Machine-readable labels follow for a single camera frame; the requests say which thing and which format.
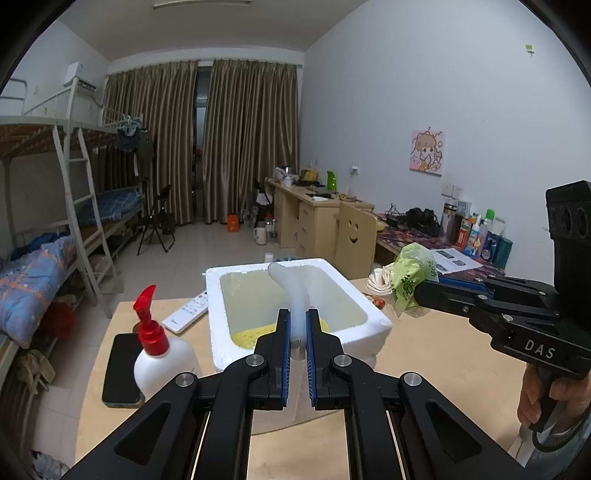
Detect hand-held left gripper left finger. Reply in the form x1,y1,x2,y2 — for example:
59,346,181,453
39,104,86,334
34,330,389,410
60,308,293,480

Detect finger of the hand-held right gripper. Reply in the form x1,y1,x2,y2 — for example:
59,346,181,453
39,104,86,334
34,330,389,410
436,274,561,309
413,280,563,343

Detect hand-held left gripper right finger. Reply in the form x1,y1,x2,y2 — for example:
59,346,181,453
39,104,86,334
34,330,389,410
305,308,523,480

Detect green plastic bag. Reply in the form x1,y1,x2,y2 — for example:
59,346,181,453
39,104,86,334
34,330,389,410
389,243,440,319

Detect yellow sponge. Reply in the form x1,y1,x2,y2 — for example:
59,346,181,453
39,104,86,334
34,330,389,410
229,319,331,350

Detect white foam box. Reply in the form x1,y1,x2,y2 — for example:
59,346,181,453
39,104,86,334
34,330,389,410
204,258,393,412

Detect person's right forearm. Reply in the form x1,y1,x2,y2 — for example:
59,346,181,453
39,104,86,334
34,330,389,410
521,413,591,474

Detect person's right hand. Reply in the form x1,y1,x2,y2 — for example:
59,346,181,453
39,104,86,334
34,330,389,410
516,364,591,431

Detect printed paper sheets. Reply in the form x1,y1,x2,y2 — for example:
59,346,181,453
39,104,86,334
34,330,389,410
431,247,484,272

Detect row of toiletry bottles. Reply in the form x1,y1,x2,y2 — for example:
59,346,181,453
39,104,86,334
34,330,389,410
455,207,515,270

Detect dark thermos flask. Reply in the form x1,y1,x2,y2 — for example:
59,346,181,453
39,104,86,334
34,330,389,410
440,202,458,239

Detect white crumpled plastic bag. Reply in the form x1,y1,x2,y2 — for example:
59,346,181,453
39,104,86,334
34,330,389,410
366,266,393,296

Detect black headphones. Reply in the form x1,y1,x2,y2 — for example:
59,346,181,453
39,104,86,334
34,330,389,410
405,207,440,236

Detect desk with patterned cover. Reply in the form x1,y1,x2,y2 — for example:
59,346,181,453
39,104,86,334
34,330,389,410
371,212,509,278

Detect wooden chair smiley cutout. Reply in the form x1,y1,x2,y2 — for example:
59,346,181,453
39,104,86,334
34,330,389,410
333,201,378,280

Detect white remote control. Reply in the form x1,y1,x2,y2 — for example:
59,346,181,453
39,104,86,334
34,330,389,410
161,291,210,334

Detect white pump bottle red pump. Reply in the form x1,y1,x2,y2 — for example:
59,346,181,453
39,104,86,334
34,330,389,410
133,284,204,403

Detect light wooden desk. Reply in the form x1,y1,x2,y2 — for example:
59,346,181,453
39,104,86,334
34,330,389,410
266,178,375,260

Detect black smartphone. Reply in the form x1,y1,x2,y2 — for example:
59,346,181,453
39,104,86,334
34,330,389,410
101,333,142,409

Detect black folding chair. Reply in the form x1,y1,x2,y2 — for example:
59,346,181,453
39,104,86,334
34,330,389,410
137,184,177,257

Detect brown curtain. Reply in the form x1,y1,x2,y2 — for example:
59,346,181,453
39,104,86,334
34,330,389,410
201,58,300,225
103,59,199,228

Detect blue mattress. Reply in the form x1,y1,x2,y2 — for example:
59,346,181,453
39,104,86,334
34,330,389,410
76,189,144,227

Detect white bed ladder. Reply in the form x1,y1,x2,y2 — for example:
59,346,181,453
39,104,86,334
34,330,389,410
52,124,124,320

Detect hanging dark clothes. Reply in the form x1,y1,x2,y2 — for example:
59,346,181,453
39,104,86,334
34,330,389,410
115,124,156,179

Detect blue checked quilt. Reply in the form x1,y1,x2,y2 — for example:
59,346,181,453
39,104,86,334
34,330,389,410
0,235,77,350

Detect white metal bunk bed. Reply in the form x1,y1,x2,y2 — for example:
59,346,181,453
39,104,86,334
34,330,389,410
0,78,149,324

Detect white air conditioner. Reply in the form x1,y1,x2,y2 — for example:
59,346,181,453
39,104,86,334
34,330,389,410
64,62,100,93

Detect ceiling tube light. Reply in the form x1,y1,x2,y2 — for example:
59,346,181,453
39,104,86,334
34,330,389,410
153,0,253,9

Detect cartoon wall poster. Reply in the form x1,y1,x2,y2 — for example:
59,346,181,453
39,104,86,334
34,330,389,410
409,128,446,177

